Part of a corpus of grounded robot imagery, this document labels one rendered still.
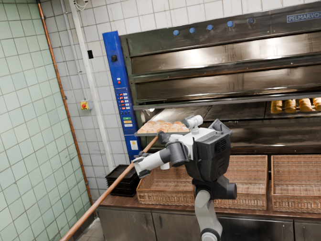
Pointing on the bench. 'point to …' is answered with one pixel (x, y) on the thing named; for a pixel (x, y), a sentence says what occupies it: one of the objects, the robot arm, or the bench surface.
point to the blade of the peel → (164, 132)
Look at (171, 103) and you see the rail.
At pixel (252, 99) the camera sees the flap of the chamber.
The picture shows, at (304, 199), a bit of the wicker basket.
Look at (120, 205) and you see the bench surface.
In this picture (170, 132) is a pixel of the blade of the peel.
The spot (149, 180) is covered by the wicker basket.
